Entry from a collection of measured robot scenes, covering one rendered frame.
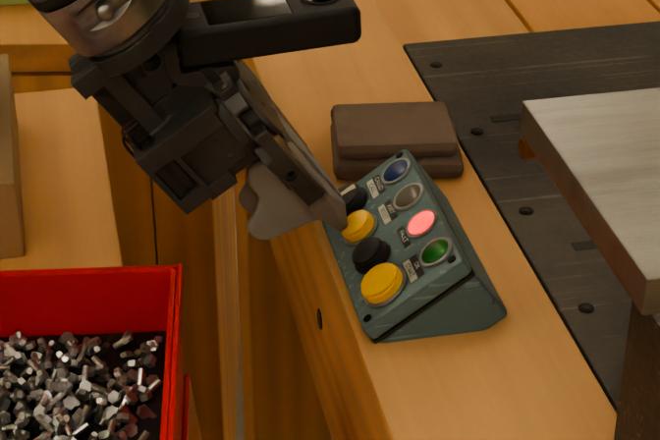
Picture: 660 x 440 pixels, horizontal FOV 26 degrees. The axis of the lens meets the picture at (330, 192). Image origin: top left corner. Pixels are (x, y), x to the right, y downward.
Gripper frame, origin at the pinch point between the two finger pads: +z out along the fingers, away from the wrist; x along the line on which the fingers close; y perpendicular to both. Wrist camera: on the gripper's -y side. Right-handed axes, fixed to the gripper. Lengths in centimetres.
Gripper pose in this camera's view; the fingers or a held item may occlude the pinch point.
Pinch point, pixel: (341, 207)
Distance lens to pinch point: 97.0
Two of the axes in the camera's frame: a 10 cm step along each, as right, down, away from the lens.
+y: -8.0, 5.8, 1.5
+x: 2.0, 5.1, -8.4
